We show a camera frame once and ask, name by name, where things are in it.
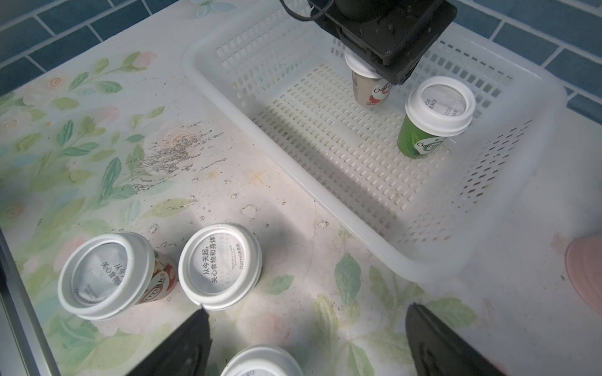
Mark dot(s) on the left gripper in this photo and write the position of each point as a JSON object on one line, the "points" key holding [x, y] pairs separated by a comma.
{"points": [[390, 36]]}

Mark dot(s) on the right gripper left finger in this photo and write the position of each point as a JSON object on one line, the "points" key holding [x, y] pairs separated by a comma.
{"points": [[185, 352]]}

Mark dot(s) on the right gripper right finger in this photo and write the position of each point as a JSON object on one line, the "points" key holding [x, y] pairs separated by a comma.
{"points": [[437, 350]]}

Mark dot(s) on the yogurt cup red label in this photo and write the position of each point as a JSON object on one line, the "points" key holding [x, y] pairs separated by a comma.
{"points": [[370, 89]]}

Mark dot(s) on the white plastic basket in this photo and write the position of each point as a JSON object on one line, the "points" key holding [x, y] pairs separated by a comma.
{"points": [[286, 84]]}

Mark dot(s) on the yogurt cup bottom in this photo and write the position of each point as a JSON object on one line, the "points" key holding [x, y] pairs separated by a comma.
{"points": [[263, 360]]}

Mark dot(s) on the pink pen holder cup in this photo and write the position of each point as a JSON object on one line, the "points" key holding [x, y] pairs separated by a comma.
{"points": [[583, 265]]}

